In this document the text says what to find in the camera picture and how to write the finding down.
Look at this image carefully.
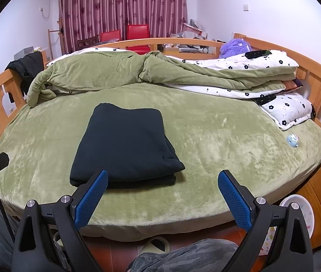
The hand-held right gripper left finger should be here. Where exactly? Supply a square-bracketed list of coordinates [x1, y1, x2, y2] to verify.
[11, 168, 109, 272]

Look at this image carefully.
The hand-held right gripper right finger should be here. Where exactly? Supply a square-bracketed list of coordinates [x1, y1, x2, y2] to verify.
[218, 170, 314, 272]

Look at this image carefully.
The black sweatshirt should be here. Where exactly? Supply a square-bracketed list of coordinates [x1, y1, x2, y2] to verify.
[70, 103, 185, 189]

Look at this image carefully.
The green plush bed sheet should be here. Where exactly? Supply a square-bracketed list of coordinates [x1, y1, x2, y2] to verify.
[0, 83, 321, 237]

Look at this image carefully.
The white star-print basin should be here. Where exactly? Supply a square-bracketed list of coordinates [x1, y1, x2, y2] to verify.
[258, 194, 315, 257]

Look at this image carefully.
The small blue toy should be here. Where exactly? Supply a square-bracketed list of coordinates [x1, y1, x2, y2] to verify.
[287, 134, 300, 148]

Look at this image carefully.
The black jacket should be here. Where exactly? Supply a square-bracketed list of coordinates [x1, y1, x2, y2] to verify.
[5, 51, 44, 104]

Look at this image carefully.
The white floral pillow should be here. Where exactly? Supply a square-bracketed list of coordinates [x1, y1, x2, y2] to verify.
[260, 92, 316, 131]

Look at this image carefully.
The grey box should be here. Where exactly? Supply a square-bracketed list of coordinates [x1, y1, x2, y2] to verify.
[14, 46, 35, 58]

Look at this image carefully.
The wooden coat rack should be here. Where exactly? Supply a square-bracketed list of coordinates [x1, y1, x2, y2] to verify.
[48, 17, 64, 60]

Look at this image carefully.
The green floral-lined quilt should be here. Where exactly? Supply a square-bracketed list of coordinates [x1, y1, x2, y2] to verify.
[26, 47, 300, 108]

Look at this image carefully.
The dark wooden chair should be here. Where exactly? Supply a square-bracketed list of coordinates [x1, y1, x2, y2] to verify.
[77, 35, 100, 49]

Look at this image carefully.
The purple plush toy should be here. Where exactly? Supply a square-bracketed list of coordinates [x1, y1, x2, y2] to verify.
[220, 38, 253, 58]

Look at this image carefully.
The red chair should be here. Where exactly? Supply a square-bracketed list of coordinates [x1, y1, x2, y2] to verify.
[99, 30, 121, 44]
[126, 24, 150, 40]

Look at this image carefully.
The pile of cardboard boxes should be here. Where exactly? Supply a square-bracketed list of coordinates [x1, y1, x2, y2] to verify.
[163, 18, 220, 54]

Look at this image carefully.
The maroon floral curtain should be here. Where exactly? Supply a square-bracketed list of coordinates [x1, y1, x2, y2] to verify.
[58, 0, 189, 54]

